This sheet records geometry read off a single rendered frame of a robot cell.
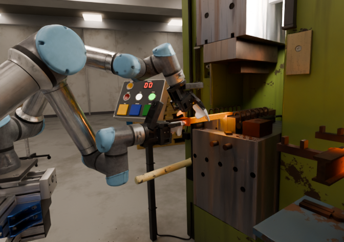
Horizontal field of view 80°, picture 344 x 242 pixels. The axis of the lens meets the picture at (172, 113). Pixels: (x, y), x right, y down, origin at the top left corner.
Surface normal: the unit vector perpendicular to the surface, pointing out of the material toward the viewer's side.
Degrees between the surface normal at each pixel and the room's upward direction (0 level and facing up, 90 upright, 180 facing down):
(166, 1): 90
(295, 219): 0
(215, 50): 90
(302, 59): 90
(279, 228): 0
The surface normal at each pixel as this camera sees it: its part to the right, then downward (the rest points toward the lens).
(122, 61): -0.23, 0.14
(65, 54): 0.82, -0.04
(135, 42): 0.29, 0.11
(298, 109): -0.77, 0.11
